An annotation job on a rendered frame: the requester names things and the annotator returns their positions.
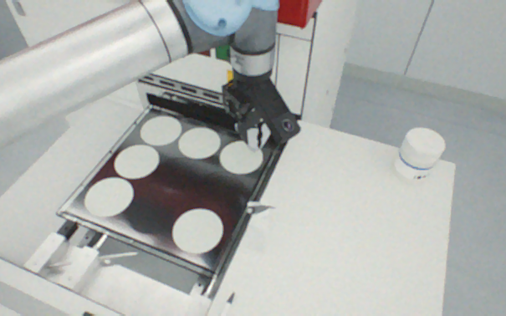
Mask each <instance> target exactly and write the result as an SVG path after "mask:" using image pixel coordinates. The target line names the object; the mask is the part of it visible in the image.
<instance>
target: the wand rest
mask: <svg viewBox="0 0 506 316"><path fill-rule="evenodd" d="M248 206H261V203H260V202H249V203H248ZM277 211H278V209H277V208H269V209H267V210H265V211H263V212H260V214H255V215H252V217H251V219H250V221H249V223H248V248H249V249H252V250H254V251H255V252H259V253H261V254H263V253H264V249H265V248H266V247H267V245H268V225H269V220H265V219H263V218H262V217H273V216H274V213H275V212H277Z"/></svg>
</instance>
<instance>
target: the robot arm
mask: <svg viewBox="0 0 506 316"><path fill-rule="evenodd" d="M277 9H279V0H133V1H131V2H129V3H125V4H123V5H121V6H120V7H119V8H115V9H113V10H111V11H109V12H107V13H103V14H101V15H99V16H98V17H95V18H91V19H90V20H89V21H88V22H85V23H82V24H80V25H78V26H75V27H73V28H71V29H68V30H65V31H63V32H62V33H60V34H57V35H55V36H53V37H52V38H48V39H45V40H44V41H42V42H40V43H36V44H34V45H32V46H30V48H26V49H24V50H22V51H20V52H17V53H15V54H12V55H10V56H7V57H6V58H4V59H2V60H0V150H1V149H3V148H5V147H7V146H9V145H11V143H13V142H15V141H17V140H20V139H22V138H24V137H26V136H28V135H31V134H32V133H35V131H37V130H40V129H42V128H43V127H46V126H48V125H50V124H52V123H53V122H56V121H58V120H59V119H61V118H63V117H65V116H66V115H70V114H72V113H74V112H75V111H77V110H81V109H83V108H84V107H85V106H86V105H87V104H91V103H93V102H95V101H96V100H98V99H102V98H104V97H105V96H107V95H109V94H113V92H115V91H116V90H118V89H121V88H122V87H124V86H126V85H128V84H131V83H133V82H135V81H137V80H139V79H141V78H142V77H144V76H146V75H148V74H151V73H153V72H155V71H157V70H158V69H160V68H163V67H165V66H166V65H167V64H169V63H171V62H173V61H176V60H178V59H180V58H185V57H186V56H188V55H192V54H197V53H201V52H205V50H208V49H212V48H218V47H222V46H225V45H229V44H230V46H231V55H229V56H227V58H228V63H229V64H230V65H232V67H233V79H231V80H229V82H228V83H227V84H223V85H222V107H223V108H224V109H225V110H227V111H228V112H229V113H230V114H231V115H232V117H233V118H234V119H235V118H237V117H238V118H239V120H238V123H237V124H235V129H236V131H237V133H238V134H239V136H241V137H242V138H243V141H244V143H245V145H246V146H247V147H248V148H249V149H250V150H251V151H252V152H256V151H258V150H260V149H261V148H262V147H263V145H264V142H265V141H266V139H267V138H268V137H269V136H270V133H271V134H272V136H273V137H274V139H275V140H276V142H277V143H284V142H285V141H287V140H290V139H291V138H293V137H295V136H296V135H298V134H299V133H300V131H301V127H300V125H299V123H298V121H297V120H296V119H295V117H294V116H293V114H292V113H291V111H290V109H289V107H288V106H287V105H286V102H285V101H284V98H283V97H282V95H280V94H279V92H278V91H277V88H276V87H275V85H274V83H273V81H272V80H271V79H270V78H271V75H272V74H273V66H274V61H275V46H276V43H275V38H276V23H277ZM230 84H231V85H230ZM224 95H226V96H227V102H228V105H227V104H225V103H224ZM257 137H258V138H257Z"/></svg>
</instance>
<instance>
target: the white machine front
mask: <svg viewBox="0 0 506 316"><path fill-rule="evenodd" d="M131 1H133V0H6V2H7V4H8V6H9V8H10V10H11V13H12V15H13V17H14V18H15V19H16V21H17V23H18V26H19V28H20V30H21V32H22V34H23V37H24V38H25V39H26V41H27V43H28V46H29V47H30V46H32V45H34V44H36V43H40V42H42V41H44V40H45V39H48V38H52V37H53V36H55V35H57V34H60V33H62V32H63V31H65V30H68V29H71V28H73V27H75V26H78V25H80V24H82V23H85V22H88V21H89V20H90V19H91V18H95V17H98V16H99V15H101V14H103V13H107V12H109V11H111V10H113V9H115V8H119V7H120V6H121V5H123V4H125V3H129V2H131ZM317 17H318V12H314V13H313V15H312V18H311V19H310V20H309V23H308V24H307V26H306V28H299V27H295V26H292V25H287V24H283V23H276V38H275V43H276V46H275V61H274V66H273V74H272V75H271V78H270V79H271V80H272V81H273V83H274V85H275V87H276V88H277V91H278V92H279V94H280V95H282V97H283V98H284V101H285V102H286V105H287V106H288V107H289V109H290V111H291V113H292V114H294V115H296V118H295V119H296V120H297V121H299V120H301V121H302V114H303V108H304V97H305V91H306V87H307V84H308V78H309V67H310V60H311V54H312V48H313V42H314V31H315V24H316V23H317ZM208 54H209V56H207V55H204V54H192V55H188V56H186V57H185V58H180V59H178V60H176V61H173V62H171V63H169V64H167V65H166V66H165V67H163V68H160V69H158V70H157V71H155V72H153V73H151V74H154V75H157V76H160V77H164V79H169V80H172V81H176V82H179V83H183V84H189V85H192V86H195V87H198V88H202V89H205V90H208V91H211V92H215V93H218V94H222V85H223V84H227V70H228V69H229V70H233V67H232V65H230V64H229V63H228V60H224V59H218V58H217V48H212V49H208ZM137 81H138V80H137ZM137 81H135V82H137ZM135 82H133V83H131V84H128V85H126V86H124V87H122V88H121V89H118V90H116V91H115V92H113V94H109V95H107V96H105V97H104V98H103V99H107V100H110V101H114V102H117V103H120V104H125V106H129V107H131V108H134V109H138V110H143V111H144V109H143V108H142V105H141V99H140V96H139V91H138V89H137V85H135ZM151 99H152V100H154V101H155V102H158V103H162V104H164V105H167V106H171V107H174V108H177V109H180V110H185V111H189V112H192V113H194V114H198V115H203V117H207V118H209V119H212V120H218V121H221V122H224V123H228V124H230V125H235V124H237V123H238V120H233V119H230V118H227V117H223V115H218V114H215V113H212V112H208V111H205V110H200V109H197V108H193V107H191V106H188V105H184V104H181V103H178V102H176V101H172V100H168V99H163V98H160V97H157V96H156V95H155V94H151Z"/></svg>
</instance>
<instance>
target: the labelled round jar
mask: <svg viewBox="0 0 506 316"><path fill-rule="evenodd" d="M443 150H445V141H444V140H443V139H442V137H441V136H440V135H439V134H437V133H436V131H434V130H429V129H427V128H415V129H411V130H409V131H408V133H407V134H406V138H405V139H404V141H403V143H402V145H401V147H400V149H399V151H398V153H397V155H396V159H395V161H394V163H393V167H392V168H393V172H394V174H395V175H396V177H397V178H399V179H400V180H403V181H404V182H405V183H407V184H412V185H417V184H421V183H423V182H425V180H426V179H427V177H428V176H429V174H430V173H431V171H432V170H433V168H434V166H435V165H436V163H437V161H438V159H439V157H440V155H441V153H442V151H443Z"/></svg>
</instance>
